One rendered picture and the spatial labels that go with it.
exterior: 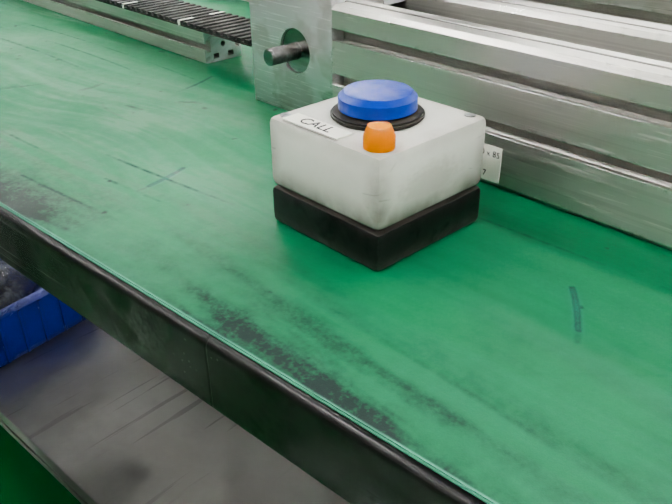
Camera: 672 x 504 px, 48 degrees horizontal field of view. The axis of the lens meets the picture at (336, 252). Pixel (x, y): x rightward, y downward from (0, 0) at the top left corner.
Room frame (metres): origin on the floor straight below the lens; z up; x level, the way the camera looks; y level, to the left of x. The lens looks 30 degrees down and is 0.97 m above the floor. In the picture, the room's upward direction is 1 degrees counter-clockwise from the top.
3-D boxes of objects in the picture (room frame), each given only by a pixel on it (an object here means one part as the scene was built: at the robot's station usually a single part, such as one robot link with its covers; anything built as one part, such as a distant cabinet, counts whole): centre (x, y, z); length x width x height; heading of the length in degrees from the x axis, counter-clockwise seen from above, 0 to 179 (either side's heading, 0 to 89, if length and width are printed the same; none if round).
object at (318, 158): (0.37, -0.03, 0.81); 0.10 x 0.08 x 0.06; 133
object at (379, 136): (0.32, -0.02, 0.85); 0.01 x 0.01 x 0.01
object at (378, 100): (0.36, -0.02, 0.84); 0.04 x 0.04 x 0.02
